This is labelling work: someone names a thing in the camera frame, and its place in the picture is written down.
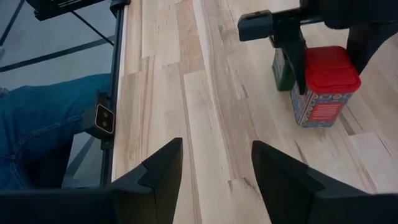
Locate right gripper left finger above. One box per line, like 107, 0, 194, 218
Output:
0, 138, 184, 224

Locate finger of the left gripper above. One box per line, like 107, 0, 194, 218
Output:
238, 7, 307, 96
346, 21, 398, 75

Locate person's leg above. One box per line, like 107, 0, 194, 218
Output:
0, 73, 113, 191

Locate red lid spice tin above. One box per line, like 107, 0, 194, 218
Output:
290, 45, 362, 129

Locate black camera white bezel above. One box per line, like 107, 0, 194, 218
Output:
81, 92, 116, 140

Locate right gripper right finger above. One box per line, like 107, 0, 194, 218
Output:
251, 140, 398, 224

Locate black metal table frame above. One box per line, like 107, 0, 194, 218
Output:
0, 0, 132, 189

